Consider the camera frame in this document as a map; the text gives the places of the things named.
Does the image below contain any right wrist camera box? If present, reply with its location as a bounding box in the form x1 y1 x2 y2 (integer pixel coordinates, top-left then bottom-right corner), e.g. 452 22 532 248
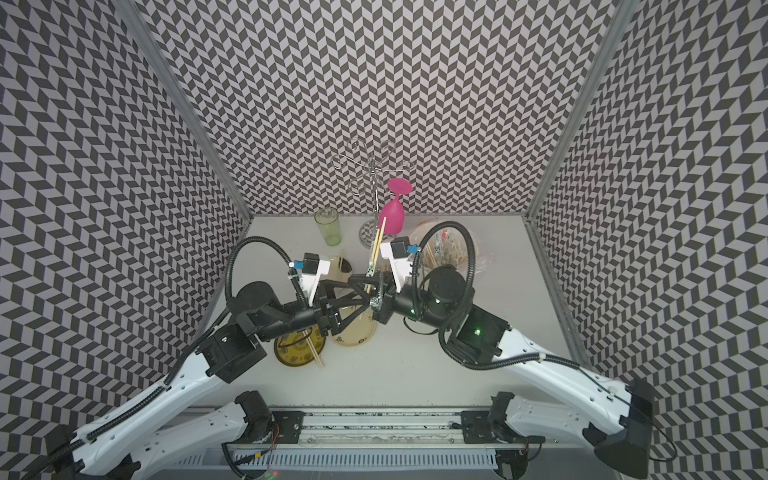
380 236 418 293

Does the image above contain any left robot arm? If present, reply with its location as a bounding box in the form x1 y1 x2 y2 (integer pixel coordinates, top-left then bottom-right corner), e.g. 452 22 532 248
24 275 384 479

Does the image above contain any pink plastic goblet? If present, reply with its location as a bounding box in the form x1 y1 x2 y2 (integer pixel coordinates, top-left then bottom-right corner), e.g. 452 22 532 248
379 178 413 237

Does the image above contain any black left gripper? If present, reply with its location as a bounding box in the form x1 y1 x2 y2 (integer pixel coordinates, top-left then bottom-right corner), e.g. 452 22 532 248
254 280 369 345

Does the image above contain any yellow dark patterned plate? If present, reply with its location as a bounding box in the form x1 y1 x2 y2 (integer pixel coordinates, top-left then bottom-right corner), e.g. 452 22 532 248
274 329 326 367

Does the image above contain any clear plastic chopstick wrapper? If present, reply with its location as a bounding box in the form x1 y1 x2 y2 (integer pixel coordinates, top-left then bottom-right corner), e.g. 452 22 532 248
367 271 389 313

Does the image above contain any metal cup rack stand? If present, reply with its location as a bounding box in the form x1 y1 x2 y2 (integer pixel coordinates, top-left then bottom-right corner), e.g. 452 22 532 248
331 137 415 248

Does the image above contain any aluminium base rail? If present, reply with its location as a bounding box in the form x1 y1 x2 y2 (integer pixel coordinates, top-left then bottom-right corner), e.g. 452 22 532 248
165 407 565 479

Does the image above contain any green translucent cup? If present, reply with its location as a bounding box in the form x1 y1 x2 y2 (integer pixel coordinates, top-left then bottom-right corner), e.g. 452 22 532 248
314 205 342 246

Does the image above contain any chopsticks pair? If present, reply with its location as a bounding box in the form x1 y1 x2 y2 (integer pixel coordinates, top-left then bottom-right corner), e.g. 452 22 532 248
305 330 324 368
336 256 349 282
366 218 387 278

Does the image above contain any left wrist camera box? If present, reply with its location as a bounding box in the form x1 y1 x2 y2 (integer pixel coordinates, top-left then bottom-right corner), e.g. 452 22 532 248
288 253 331 306

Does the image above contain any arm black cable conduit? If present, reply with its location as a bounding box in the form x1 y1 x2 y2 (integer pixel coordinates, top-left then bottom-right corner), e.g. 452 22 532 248
410 221 679 463
20 236 310 480

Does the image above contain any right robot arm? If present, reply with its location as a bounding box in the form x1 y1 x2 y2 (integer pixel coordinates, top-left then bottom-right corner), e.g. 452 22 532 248
335 267 656 479

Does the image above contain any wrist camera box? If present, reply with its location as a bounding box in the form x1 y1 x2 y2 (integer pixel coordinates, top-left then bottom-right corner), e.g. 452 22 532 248
288 253 331 306
380 236 418 293

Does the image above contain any cream plate back left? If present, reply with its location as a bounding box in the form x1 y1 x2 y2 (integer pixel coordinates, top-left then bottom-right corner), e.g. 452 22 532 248
322 256 353 283

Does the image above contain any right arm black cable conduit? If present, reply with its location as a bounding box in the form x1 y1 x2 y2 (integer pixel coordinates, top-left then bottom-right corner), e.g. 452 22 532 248
410 221 679 463

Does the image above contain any cream plate near chopsticks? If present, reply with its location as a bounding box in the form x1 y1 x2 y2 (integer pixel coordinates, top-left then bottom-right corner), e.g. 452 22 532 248
332 308 377 347

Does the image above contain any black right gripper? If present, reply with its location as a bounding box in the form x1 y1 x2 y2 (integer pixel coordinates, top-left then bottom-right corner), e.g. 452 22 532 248
349 272 455 333

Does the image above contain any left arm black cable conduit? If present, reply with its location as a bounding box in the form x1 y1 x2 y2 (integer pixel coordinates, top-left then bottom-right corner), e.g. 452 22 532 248
20 236 310 480

